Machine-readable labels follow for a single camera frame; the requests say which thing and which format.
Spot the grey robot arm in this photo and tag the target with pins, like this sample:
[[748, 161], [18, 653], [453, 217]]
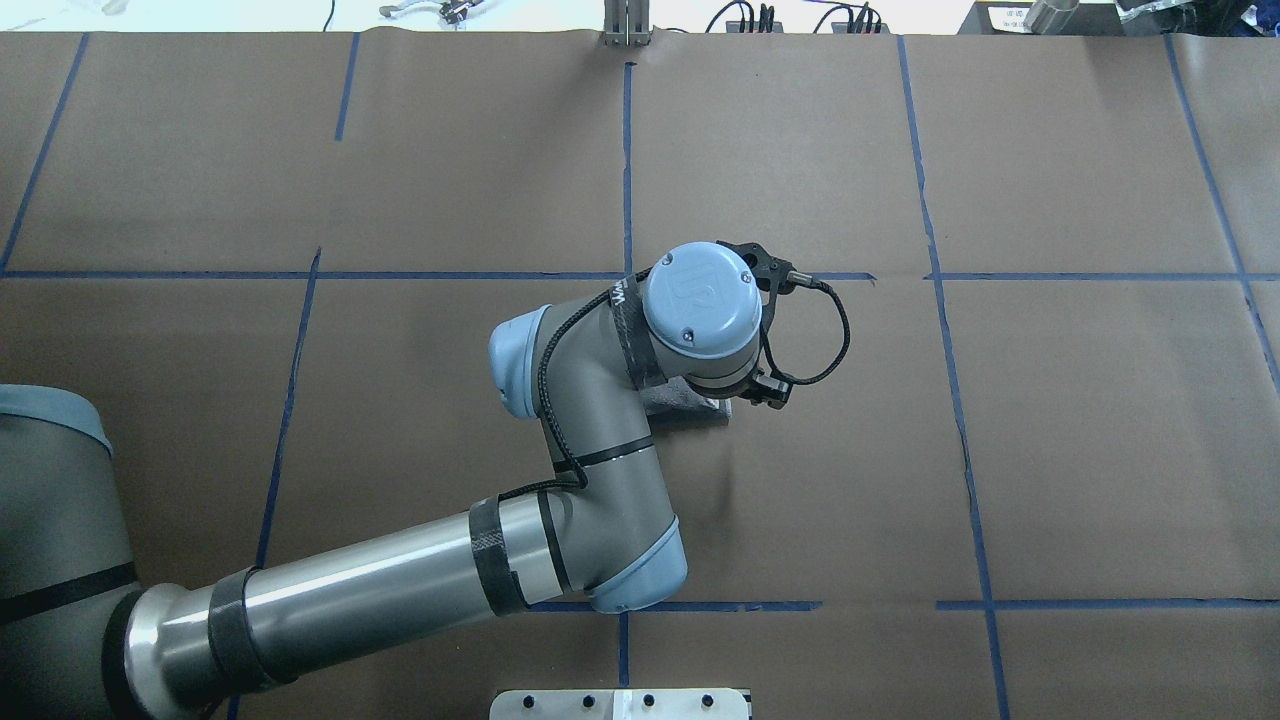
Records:
[[83, 639]]

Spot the aluminium frame post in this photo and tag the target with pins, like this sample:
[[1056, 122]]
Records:
[[626, 23]]

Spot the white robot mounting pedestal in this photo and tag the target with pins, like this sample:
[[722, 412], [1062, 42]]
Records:
[[623, 703]]

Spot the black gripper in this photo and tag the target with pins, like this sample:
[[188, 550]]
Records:
[[722, 393]]

